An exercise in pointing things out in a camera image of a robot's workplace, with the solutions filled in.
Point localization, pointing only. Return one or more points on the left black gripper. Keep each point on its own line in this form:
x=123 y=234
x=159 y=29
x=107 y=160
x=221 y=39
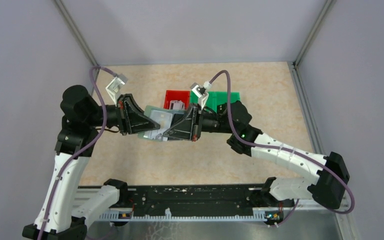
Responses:
x=136 y=122

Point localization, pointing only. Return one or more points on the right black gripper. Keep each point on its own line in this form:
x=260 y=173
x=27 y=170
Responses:
x=189 y=126

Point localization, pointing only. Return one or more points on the white credit card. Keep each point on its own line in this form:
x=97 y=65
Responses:
x=163 y=118

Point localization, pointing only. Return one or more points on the grey-green card holder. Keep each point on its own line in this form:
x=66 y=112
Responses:
x=177 y=115

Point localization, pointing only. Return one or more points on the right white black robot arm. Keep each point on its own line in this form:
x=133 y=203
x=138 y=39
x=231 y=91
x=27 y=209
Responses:
x=323 y=178

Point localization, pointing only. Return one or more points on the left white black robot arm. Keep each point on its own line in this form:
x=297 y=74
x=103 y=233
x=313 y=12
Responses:
x=83 y=122

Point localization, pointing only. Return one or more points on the white cards in red bin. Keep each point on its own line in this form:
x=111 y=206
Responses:
x=177 y=105

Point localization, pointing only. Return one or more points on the red plastic bin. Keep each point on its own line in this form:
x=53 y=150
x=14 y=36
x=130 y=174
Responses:
x=182 y=95

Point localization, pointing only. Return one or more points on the middle green plastic bin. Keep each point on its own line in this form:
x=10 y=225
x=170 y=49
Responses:
x=212 y=102

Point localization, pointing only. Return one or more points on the green plastic bin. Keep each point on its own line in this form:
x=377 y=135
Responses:
x=212 y=102
x=222 y=97

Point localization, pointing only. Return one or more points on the right green plastic bin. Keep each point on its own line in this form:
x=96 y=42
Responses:
x=222 y=97

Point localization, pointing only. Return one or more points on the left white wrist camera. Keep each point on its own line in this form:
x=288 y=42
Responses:
x=113 y=89

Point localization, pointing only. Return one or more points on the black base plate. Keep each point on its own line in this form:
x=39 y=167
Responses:
x=214 y=200

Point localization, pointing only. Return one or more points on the aluminium frame rail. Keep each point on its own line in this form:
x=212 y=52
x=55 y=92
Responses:
x=84 y=193

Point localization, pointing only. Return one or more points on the left corner aluminium post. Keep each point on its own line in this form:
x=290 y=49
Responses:
x=75 y=31

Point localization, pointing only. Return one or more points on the corner aluminium post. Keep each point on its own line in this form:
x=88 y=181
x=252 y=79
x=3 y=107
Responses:
x=75 y=31
x=325 y=10

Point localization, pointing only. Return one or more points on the white toothed cable duct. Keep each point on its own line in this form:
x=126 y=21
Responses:
x=116 y=216

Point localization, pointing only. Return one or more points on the right side aluminium rail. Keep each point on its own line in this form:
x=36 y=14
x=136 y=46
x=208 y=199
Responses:
x=306 y=109

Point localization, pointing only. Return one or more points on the right corner aluminium post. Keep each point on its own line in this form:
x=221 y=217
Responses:
x=325 y=10

